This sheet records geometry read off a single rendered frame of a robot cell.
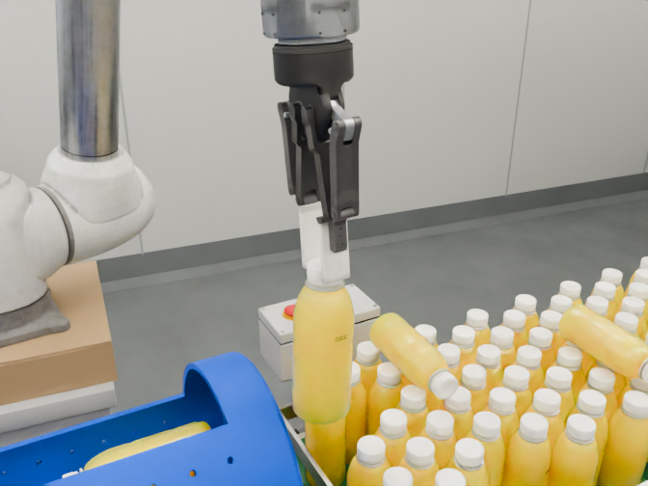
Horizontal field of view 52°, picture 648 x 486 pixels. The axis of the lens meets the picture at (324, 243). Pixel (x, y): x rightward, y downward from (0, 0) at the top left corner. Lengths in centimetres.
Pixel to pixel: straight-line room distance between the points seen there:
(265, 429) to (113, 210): 62
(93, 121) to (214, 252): 257
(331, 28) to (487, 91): 357
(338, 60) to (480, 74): 350
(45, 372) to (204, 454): 52
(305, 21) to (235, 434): 45
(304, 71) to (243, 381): 39
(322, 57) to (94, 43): 63
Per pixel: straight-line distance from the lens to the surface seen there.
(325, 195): 64
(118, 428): 100
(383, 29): 374
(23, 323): 126
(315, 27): 60
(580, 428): 105
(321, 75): 61
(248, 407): 80
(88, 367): 124
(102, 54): 119
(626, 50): 477
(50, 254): 125
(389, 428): 100
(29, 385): 125
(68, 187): 126
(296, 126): 66
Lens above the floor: 173
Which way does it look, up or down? 26 degrees down
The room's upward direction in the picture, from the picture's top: straight up
